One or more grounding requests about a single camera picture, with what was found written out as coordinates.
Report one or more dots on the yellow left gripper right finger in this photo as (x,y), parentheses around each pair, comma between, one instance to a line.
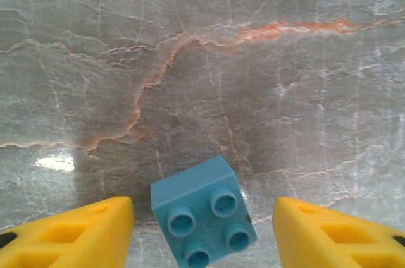
(332,242)

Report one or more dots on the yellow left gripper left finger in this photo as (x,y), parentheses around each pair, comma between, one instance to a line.
(79,242)

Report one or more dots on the blue small square lego brick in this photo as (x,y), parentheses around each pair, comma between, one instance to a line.
(196,186)

